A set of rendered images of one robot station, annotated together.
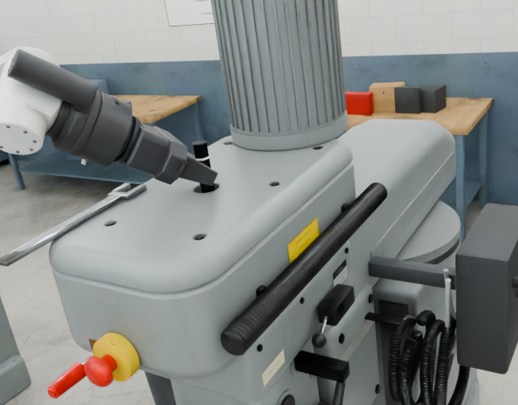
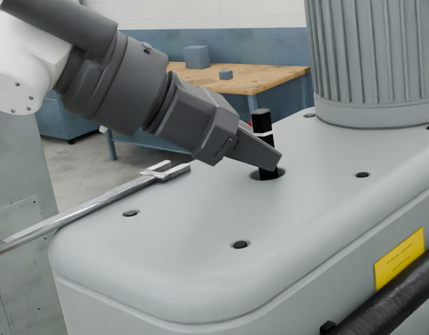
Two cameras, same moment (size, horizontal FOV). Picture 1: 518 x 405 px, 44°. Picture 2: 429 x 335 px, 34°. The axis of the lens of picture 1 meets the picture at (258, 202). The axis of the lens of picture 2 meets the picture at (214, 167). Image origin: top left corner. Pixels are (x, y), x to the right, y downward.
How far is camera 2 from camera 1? 19 cm
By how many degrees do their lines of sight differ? 13
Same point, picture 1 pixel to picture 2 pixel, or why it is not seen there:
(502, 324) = not seen: outside the picture
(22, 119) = (14, 66)
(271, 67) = (370, 13)
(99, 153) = (119, 119)
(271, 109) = (368, 72)
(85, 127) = (100, 82)
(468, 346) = not seen: outside the picture
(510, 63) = not seen: outside the picture
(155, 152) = (194, 120)
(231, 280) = (281, 313)
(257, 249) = (325, 268)
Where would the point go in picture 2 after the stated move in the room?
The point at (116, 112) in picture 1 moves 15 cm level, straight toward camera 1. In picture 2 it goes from (144, 63) to (128, 103)
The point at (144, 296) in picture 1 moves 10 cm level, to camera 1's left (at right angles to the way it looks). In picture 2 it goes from (153, 322) to (36, 326)
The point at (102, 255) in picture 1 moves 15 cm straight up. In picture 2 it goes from (106, 258) to (67, 88)
